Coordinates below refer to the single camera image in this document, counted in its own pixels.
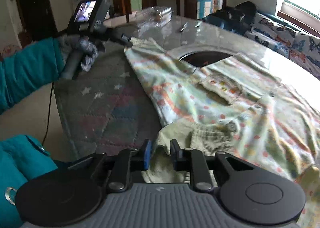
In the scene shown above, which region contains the colourful patterned baby garment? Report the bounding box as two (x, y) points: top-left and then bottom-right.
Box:
(125, 39), (319, 227)

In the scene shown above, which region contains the grey gloved left hand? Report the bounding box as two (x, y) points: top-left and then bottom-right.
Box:
(57, 35), (99, 75)

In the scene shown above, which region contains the clear plastic storage box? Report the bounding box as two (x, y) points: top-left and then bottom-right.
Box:
(130, 6), (172, 29)

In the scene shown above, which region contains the black round stove insert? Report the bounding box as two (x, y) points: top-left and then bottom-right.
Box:
(180, 51), (232, 68)

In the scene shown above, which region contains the teal left jacket sleeve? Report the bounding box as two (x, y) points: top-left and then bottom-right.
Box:
(1, 38), (65, 113)

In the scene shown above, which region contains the teal jacket sleeve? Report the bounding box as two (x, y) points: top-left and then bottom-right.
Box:
(1, 38), (65, 113)
(1, 135), (57, 227)

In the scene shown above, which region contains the turquoise small cabinet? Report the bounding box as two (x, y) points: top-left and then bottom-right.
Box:
(197, 0), (214, 19)

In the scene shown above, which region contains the teal right jacket sleeve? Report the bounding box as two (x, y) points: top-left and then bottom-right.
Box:
(1, 135), (57, 227)

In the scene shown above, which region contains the black and teal bag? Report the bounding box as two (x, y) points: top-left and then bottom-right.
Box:
(202, 1), (257, 35)

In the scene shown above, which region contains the butterfly print cushion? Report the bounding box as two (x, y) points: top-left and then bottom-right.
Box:
(244, 13), (319, 79)

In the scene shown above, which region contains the black cable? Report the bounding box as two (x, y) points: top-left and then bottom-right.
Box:
(41, 81), (54, 146)

